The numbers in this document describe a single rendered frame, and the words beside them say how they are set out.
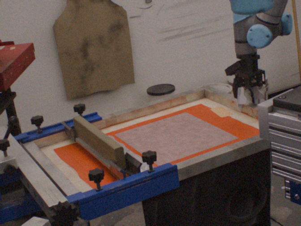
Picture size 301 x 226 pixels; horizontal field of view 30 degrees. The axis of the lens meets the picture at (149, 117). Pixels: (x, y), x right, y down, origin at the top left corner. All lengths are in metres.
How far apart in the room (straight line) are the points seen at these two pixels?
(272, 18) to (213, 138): 0.43
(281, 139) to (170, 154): 0.51
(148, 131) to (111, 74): 1.94
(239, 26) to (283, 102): 0.69
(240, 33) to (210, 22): 2.39
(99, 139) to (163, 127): 0.36
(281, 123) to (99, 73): 2.64
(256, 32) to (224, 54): 2.68
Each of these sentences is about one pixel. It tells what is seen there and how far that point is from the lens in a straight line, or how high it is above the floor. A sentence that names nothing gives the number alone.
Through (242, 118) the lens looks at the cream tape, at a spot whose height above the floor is 0.96.
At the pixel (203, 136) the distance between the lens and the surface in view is 1.87.
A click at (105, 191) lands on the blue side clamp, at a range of 1.49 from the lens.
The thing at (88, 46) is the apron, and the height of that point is 0.87.
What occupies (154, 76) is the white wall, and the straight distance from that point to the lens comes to 4.12.
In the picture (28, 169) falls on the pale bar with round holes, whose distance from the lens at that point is 1.64.
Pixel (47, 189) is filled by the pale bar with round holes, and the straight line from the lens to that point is 1.49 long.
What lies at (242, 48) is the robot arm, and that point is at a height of 1.21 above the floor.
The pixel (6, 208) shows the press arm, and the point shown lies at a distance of 1.74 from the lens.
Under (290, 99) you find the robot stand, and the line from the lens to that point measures 1.26.
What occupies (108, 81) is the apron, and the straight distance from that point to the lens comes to 3.88.
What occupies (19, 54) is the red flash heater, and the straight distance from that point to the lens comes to 2.83.
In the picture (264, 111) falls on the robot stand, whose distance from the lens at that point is 1.37.
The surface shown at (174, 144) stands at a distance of 1.83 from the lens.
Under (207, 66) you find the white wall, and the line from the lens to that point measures 4.34.
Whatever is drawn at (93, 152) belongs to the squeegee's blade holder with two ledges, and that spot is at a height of 1.00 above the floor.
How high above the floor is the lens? 1.69
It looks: 20 degrees down
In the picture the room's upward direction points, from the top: 8 degrees counter-clockwise
